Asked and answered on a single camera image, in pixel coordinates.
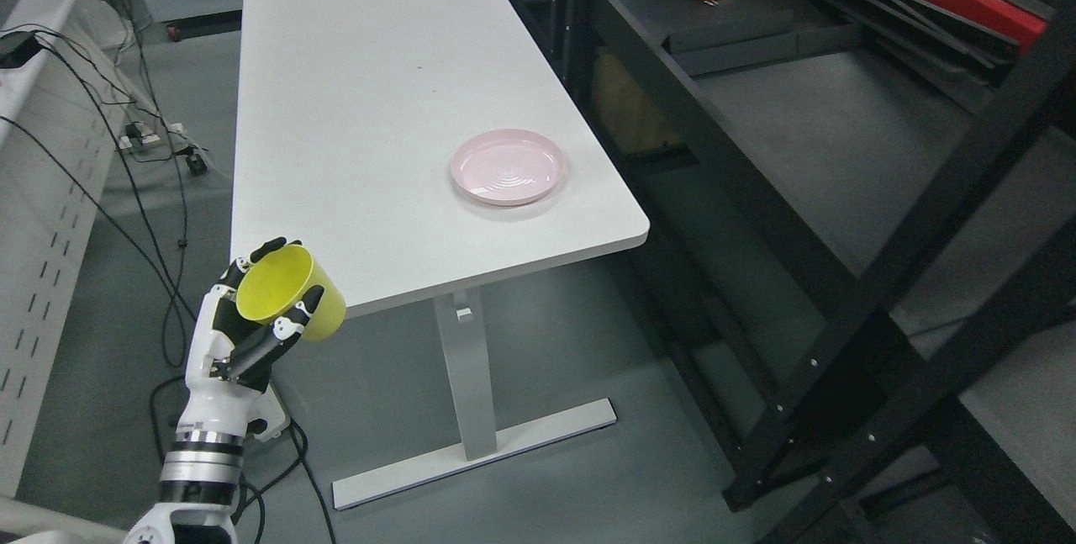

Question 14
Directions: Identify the black metal shelf rack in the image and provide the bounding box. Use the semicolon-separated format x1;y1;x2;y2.
523;0;1073;543

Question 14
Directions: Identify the pink plastic plate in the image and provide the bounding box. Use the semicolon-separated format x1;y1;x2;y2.
450;128;567;207

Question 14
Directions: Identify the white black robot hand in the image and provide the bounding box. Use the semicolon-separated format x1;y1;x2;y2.
174;237;325;443

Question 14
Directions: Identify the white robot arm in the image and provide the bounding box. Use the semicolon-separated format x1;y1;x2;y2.
123;430;245;543

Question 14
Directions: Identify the white table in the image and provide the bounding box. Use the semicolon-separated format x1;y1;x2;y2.
231;0;650;510

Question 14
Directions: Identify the white side desk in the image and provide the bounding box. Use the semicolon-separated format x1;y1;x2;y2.
1;0;124;499

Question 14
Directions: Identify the white power strip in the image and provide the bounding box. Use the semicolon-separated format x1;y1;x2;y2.
118;133;162;152

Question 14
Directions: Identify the black power adapter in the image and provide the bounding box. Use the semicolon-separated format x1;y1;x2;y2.
0;30;43;71

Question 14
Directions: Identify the yellow plastic cup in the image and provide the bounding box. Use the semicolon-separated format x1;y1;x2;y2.
235;244;346;341

